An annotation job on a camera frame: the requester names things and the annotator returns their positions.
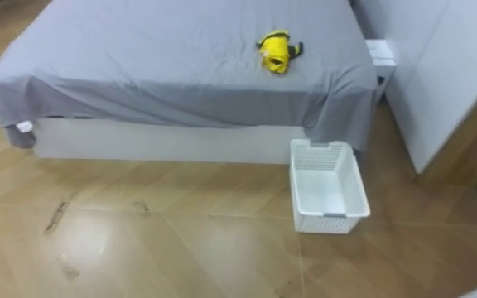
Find white plastic laundry basket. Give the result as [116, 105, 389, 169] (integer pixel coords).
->
[289, 138, 372, 235]

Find yellow and black garment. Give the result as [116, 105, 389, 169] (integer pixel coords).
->
[256, 29, 305, 75]

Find grey bed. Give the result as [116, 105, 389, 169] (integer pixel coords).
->
[0, 0, 378, 166]

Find white bedside table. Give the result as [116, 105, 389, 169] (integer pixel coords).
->
[364, 38, 398, 103]

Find white cabinet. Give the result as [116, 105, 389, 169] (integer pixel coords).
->
[350, 0, 477, 175]

